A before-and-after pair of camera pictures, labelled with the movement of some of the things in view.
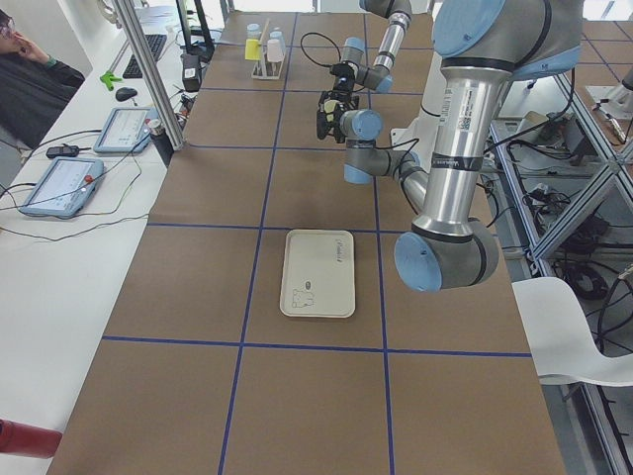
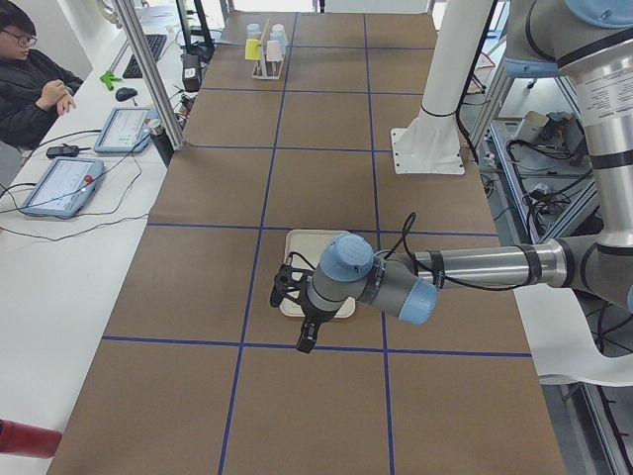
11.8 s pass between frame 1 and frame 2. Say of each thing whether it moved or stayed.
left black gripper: moved
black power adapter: stayed
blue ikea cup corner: stayed
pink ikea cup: stayed
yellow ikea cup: stayed
